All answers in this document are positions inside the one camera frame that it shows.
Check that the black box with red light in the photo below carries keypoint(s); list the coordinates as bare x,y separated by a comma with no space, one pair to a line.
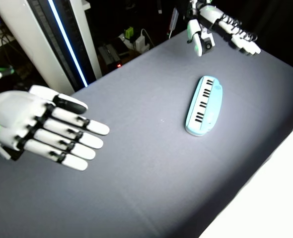
110,55

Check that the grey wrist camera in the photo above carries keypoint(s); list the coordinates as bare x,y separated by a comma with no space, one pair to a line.
208,45

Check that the white pillar with blue light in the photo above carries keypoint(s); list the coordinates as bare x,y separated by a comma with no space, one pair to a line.
42,42

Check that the light blue toy piano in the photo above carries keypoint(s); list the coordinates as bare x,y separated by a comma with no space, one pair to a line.
207,106

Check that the green yellow plug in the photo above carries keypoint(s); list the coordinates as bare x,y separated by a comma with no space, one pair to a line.
129,32

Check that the white board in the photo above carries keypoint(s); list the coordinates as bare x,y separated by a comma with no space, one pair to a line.
268,193

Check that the grey table cloth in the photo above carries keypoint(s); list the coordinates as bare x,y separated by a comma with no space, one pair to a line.
136,161

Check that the white power adapter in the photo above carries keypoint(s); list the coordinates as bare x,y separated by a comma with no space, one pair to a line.
141,41

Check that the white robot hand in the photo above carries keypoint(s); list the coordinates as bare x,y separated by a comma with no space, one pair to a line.
15,111
209,16

